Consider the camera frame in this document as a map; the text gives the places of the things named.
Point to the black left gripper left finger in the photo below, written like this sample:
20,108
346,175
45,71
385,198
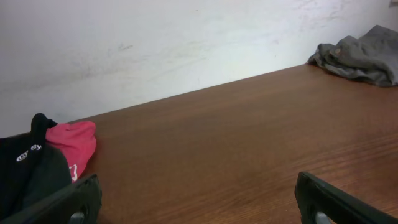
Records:
79,202

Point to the folded grey shorts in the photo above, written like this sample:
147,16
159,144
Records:
371,58

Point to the red mesh garment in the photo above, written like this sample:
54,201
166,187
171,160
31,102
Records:
76,141

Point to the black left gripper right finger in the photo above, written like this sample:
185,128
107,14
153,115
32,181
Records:
321,202

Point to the dark grey t-shirt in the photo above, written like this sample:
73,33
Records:
50,175

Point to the black shorts with white logo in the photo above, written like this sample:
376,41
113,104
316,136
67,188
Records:
20,154

